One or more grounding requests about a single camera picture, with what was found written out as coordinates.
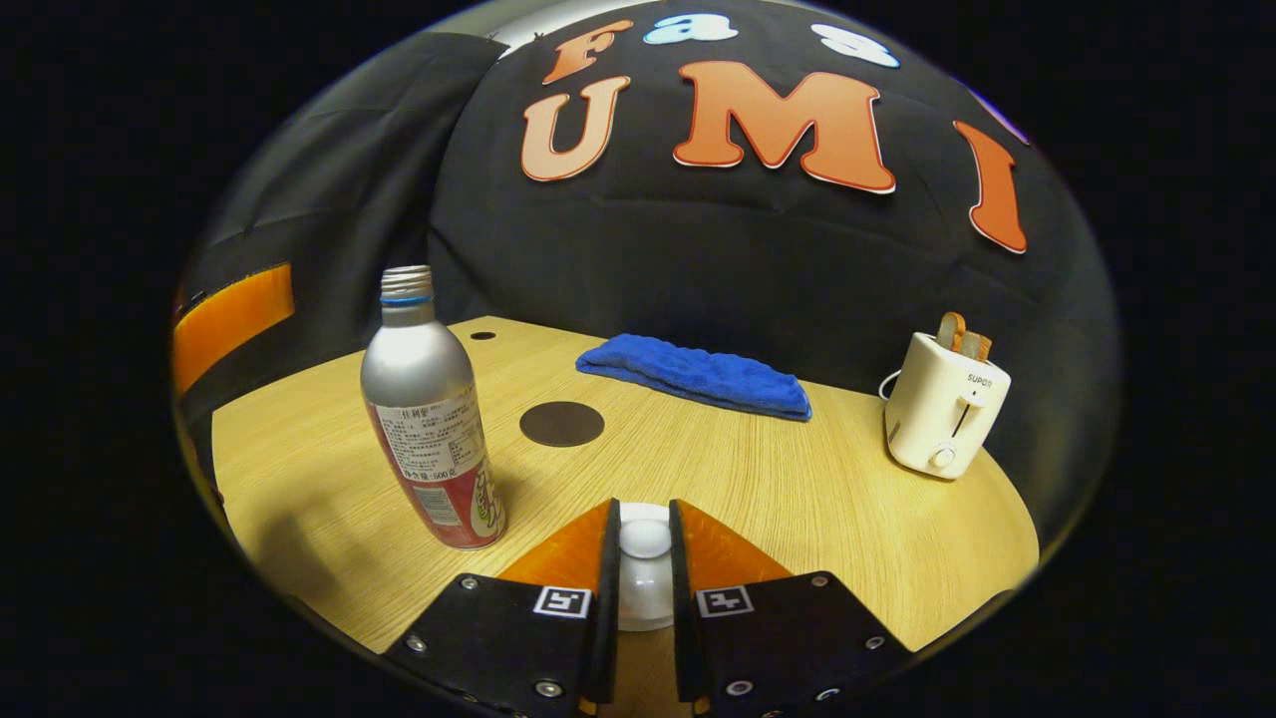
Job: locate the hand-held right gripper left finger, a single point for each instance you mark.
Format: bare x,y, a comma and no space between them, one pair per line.
610,598

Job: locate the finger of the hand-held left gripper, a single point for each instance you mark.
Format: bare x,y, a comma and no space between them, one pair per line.
234,319

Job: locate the black backdrop cloth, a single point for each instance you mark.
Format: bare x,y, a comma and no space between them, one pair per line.
748,259

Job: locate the silver water bottle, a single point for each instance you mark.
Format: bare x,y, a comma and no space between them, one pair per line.
419,399

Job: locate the cream toaster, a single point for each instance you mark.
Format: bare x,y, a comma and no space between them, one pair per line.
942,409

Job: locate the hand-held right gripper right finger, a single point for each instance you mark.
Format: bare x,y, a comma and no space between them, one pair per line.
682,598

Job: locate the dark round coaster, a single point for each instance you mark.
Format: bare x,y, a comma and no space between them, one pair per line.
561,424

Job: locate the dark grey side cloth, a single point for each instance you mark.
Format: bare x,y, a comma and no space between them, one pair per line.
329,199

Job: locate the blue towel cloth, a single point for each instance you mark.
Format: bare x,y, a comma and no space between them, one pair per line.
698,374

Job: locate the brown toast slice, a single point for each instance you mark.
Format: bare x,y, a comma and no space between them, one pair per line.
979,347
952,332

